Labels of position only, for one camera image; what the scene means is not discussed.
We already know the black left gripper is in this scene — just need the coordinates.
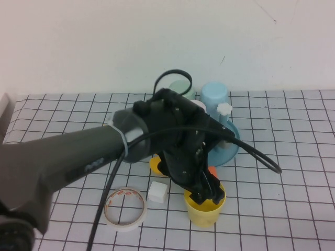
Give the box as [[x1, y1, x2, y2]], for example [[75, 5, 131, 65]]
[[158, 125, 226, 206]]

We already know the yellow plastic cup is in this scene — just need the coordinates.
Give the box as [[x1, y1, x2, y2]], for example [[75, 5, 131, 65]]
[[184, 182, 227, 227]]

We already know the teal cup stand tray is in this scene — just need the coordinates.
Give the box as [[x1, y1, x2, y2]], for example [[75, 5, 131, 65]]
[[206, 102, 241, 168]]

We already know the light blue plastic cup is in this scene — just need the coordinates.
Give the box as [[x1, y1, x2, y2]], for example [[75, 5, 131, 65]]
[[200, 82, 231, 123]]

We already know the green plastic cup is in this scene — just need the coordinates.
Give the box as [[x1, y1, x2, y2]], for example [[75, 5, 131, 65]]
[[169, 80, 197, 100]]

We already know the white cube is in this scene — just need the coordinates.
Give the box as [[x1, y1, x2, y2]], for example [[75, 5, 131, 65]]
[[148, 181, 169, 203]]

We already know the yellow rubber duck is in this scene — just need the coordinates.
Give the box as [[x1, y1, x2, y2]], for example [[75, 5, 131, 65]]
[[149, 156, 168, 175]]

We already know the grey checked tablecloth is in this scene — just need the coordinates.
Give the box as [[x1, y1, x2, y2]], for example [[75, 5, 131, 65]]
[[0, 90, 335, 251]]

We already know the white tape roll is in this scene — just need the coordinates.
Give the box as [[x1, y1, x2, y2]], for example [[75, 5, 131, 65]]
[[102, 186, 149, 232]]

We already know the white ledge board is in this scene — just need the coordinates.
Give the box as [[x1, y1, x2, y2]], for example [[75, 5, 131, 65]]
[[0, 93, 17, 139]]

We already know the white cable tie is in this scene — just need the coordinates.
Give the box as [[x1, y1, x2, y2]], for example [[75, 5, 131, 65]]
[[108, 119, 131, 157]]

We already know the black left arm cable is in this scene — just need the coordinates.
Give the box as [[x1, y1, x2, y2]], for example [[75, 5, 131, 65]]
[[86, 125, 283, 251]]

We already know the black looped cable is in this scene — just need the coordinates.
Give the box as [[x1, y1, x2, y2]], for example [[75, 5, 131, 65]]
[[153, 69, 193, 100]]

